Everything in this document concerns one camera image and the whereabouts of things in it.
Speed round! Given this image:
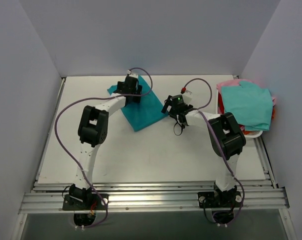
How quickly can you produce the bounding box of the white laundry basket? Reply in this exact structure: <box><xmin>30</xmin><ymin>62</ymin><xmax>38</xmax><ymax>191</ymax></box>
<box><xmin>215</xmin><ymin>91</ymin><xmax>263</xmax><ymax>139</ymax></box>

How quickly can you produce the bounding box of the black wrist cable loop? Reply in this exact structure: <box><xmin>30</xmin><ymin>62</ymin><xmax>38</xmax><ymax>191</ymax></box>
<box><xmin>172</xmin><ymin>117</ymin><xmax>186</xmax><ymax>137</ymax></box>

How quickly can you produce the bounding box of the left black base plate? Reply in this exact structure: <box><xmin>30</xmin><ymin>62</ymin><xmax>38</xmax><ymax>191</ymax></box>
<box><xmin>62</xmin><ymin>193</ymin><xmax>109</xmax><ymax>211</ymax></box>

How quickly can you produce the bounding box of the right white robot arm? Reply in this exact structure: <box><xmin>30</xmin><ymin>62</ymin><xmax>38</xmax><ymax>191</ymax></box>
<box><xmin>161</xmin><ymin>94</ymin><xmax>246</xmax><ymax>207</ymax></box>

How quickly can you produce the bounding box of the purple cable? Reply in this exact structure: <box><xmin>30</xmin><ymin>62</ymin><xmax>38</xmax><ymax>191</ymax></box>
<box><xmin>182</xmin><ymin>78</ymin><xmax>245</xmax><ymax>226</ymax></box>
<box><xmin>54</xmin><ymin>66</ymin><xmax>153</xmax><ymax>229</ymax></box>

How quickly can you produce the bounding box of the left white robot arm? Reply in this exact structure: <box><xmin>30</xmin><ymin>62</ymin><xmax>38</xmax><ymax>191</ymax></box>
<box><xmin>69</xmin><ymin>73</ymin><xmax>143</xmax><ymax>210</ymax></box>

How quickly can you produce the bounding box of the teal t-shirt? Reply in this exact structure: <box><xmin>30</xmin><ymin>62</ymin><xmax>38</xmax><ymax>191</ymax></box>
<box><xmin>121</xmin><ymin>91</ymin><xmax>166</xmax><ymax>132</ymax></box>

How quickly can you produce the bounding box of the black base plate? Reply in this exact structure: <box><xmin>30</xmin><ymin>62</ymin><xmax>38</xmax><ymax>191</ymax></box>
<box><xmin>62</xmin><ymin>193</ymin><xmax>109</xmax><ymax>211</ymax></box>
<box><xmin>197</xmin><ymin>191</ymin><xmax>242</xmax><ymax>209</ymax></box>

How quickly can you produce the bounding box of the light turquoise t-shirt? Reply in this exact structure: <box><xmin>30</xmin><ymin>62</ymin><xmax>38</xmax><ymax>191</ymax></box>
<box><xmin>219</xmin><ymin>80</ymin><xmax>274</xmax><ymax>131</ymax></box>

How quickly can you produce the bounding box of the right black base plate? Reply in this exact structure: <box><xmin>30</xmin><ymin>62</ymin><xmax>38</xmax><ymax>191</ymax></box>
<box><xmin>197</xmin><ymin>191</ymin><xmax>242</xmax><ymax>209</ymax></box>

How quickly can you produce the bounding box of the red t-shirt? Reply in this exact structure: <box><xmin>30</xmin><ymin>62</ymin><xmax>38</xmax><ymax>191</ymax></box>
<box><xmin>217</xmin><ymin>94</ymin><xmax>225</xmax><ymax>114</ymax></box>

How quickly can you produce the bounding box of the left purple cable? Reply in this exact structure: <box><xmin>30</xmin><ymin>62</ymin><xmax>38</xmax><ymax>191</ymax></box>
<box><xmin>54</xmin><ymin>66</ymin><xmax>153</xmax><ymax>229</ymax></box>

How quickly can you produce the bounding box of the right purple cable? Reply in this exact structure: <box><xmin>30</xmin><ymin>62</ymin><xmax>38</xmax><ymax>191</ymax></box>
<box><xmin>182</xmin><ymin>78</ymin><xmax>245</xmax><ymax>226</ymax></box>

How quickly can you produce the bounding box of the aluminium rail frame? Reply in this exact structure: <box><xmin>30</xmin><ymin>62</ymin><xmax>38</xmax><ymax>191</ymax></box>
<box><xmin>20</xmin><ymin>75</ymin><xmax>289</xmax><ymax>214</ymax></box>

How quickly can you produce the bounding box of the pink t-shirt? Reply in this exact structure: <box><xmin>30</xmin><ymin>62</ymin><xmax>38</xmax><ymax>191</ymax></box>
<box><xmin>216</xmin><ymin>79</ymin><xmax>276</xmax><ymax>111</ymax></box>

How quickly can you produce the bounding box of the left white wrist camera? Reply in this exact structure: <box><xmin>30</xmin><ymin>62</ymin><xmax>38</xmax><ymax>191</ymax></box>
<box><xmin>126</xmin><ymin>69</ymin><xmax>139</xmax><ymax>79</ymax></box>

